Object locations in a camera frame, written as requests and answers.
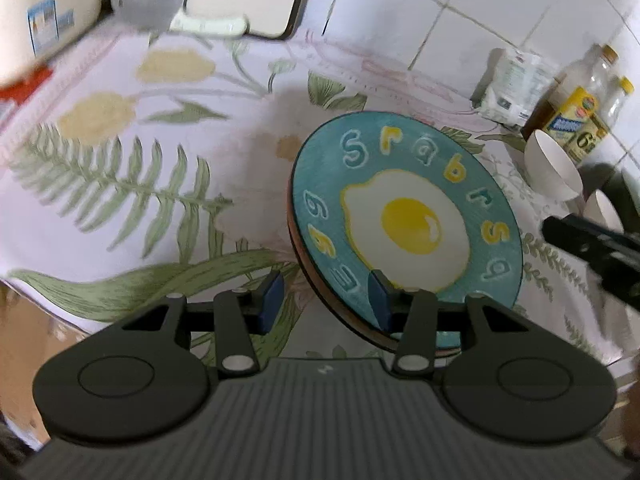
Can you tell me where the dark pot with glass lid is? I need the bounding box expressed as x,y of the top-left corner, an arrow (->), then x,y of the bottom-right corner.
580,162 -> 632,211

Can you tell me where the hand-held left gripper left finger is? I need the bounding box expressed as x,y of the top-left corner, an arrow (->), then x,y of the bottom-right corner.
122,270 -> 286,378

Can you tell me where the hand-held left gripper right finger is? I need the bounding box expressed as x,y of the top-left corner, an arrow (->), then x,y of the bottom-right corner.
367,269 -> 531,376

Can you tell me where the white salt bag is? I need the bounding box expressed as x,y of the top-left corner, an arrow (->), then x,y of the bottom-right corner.
475,47 -> 562,127

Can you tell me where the white ribbed small bowl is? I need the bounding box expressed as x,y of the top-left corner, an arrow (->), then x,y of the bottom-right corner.
582,191 -> 626,233
524,130 -> 583,202

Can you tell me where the red striped mat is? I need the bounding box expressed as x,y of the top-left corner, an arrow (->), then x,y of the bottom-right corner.
0,67 -> 53,113

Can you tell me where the cooking oil bottle yellow label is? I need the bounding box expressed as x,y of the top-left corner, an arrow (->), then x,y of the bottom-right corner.
520,44 -> 621,161

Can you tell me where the white rice cooker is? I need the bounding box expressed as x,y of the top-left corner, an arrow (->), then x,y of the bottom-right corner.
0,0 -> 113,86

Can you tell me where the floral tablecloth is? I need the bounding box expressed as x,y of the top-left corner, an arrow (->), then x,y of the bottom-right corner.
0,25 -> 640,376

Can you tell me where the blue fried egg plate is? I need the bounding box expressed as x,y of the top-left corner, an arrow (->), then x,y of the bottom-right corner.
286,112 -> 525,358

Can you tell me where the clear vinegar bottle yellow cap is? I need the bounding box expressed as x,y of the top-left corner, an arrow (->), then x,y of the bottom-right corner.
570,76 -> 636,167

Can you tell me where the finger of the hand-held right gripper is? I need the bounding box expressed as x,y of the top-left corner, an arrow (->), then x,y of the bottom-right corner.
542,214 -> 640,311

